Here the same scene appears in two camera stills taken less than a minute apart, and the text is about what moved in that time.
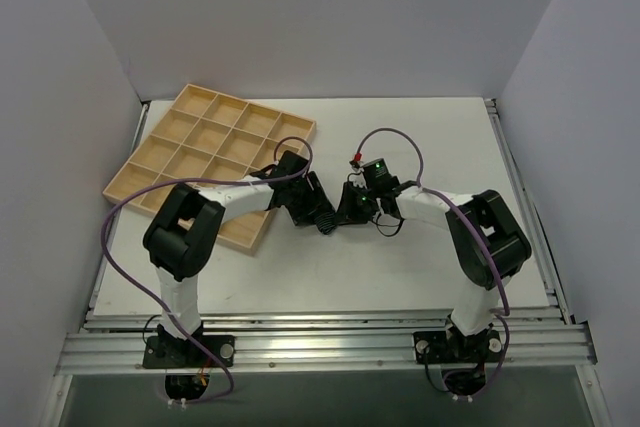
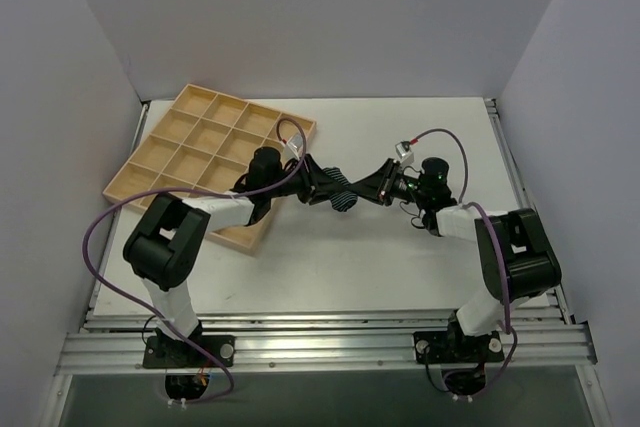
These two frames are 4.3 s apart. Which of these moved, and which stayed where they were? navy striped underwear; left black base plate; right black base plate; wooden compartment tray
Moved: navy striped underwear
Stayed: right black base plate; wooden compartment tray; left black base plate
